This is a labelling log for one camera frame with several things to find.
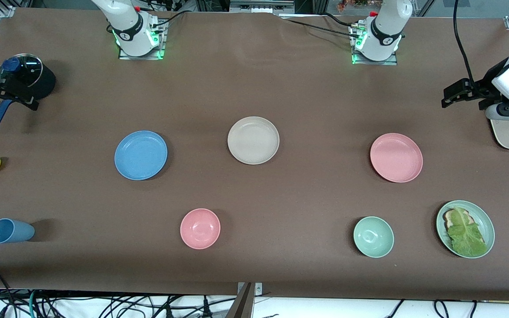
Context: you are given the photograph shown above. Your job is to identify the glass lid with blue knob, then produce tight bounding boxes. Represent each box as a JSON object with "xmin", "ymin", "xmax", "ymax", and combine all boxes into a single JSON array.
[{"xmin": 0, "ymin": 53, "xmax": 43, "ymax": 92}]

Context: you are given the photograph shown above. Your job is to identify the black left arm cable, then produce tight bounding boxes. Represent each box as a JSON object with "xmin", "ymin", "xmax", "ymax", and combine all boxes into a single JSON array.
[{"xmin": 453, "ymin": 0, "xmax": 476, "ymax": 84}]

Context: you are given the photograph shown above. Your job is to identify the dark blue saucepan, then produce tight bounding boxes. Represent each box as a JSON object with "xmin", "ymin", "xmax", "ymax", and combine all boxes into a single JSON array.
[{"xmin": 0, "ymin": 54, "xmax": 57, "ymax": 131}]

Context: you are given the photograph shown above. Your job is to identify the black base cable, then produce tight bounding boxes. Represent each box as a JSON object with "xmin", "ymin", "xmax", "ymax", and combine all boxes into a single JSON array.
[
  {"xmin": 281, "ymin": 18, "xmax": 361, "ymax": 39},
  {"xmin": 151, "ymin": 10, "xmax": 190, "ymax": 34},
  {"xmin": 321, "ymin": 12, "xmax": 361, "ymax": 29}
]

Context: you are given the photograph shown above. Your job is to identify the blue plastic cup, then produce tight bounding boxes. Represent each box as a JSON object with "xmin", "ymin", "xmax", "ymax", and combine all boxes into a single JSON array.
[{"xmin": 0, "ymin": 218, "xmax": 35, "ymax": 244}]

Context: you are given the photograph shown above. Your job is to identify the pink plate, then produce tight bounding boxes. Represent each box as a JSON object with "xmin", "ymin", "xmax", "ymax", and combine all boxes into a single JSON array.
[{"xmin": 370, "ymin": 133, "xmax": 424, "ymax": 183}]

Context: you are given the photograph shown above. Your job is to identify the toast slice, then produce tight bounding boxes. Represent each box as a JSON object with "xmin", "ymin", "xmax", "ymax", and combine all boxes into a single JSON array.
[{"xmin": 443, "ymin": 209, "xmax": 474, "ymax": 230}]

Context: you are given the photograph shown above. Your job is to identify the green plate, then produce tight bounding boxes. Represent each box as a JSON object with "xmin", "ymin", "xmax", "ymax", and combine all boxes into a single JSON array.
[{"xmin": 436, "ymin": 200, "xmax": 496, "ymax": 259}]

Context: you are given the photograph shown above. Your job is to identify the colourful toy pile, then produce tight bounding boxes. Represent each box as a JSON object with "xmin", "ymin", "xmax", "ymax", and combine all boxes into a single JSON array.
[{"xmin": 336, "ymin": 0, "xmax": 384, "ymax": 12}]

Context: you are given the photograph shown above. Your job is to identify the blue plate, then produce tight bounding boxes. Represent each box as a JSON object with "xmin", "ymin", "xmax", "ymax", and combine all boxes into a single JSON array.
[{"xmin": 114, "ymin": 130, "xmax": 168, "ymax": 181}]

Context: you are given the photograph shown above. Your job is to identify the green bowl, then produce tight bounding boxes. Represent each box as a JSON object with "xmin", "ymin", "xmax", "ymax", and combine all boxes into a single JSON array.
[{"xmin": 353, "ymin": 216, "xmax": 395, "ymax": 258}]

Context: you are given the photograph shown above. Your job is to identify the small metal table bracket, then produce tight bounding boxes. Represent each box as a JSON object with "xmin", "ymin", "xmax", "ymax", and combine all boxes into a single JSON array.
[{"xmin": 237, "ymin": 282, "xmax": 263, "ymax": 295}]

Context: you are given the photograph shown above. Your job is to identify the green lettuce leaf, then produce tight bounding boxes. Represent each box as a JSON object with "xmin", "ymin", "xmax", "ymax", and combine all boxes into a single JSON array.
[{"xmin": 447, "ymin": 207, "xmax": 488, "ymax": 257}]

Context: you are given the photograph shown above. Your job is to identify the pink bowl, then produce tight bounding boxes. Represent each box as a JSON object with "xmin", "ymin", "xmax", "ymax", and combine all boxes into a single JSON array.
[{"xmin": 180, "ymin": 208, "xmax": 221, "ymax": 250}]

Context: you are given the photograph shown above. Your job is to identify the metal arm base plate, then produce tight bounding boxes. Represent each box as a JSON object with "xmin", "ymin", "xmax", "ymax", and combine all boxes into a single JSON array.
[
  {"xmin": 118, "ymin": 20, "xmax": 167, "ymax": 61},
  {"xmin": 351, "ymin": 22, "xmax": 399, "ymax": 66}
]

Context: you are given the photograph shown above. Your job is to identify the beige plate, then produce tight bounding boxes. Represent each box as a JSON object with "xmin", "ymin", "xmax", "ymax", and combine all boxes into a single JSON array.
[{"xmin": 227, "ymin": 116, "xmax": 280, "ymax": 165}]

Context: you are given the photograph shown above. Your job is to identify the dark metal strut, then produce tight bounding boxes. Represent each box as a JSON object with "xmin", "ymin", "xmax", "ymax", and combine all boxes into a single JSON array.
[{"xmin": 225, "ymin": 283, "xmax": 255, "ymax": 318}]

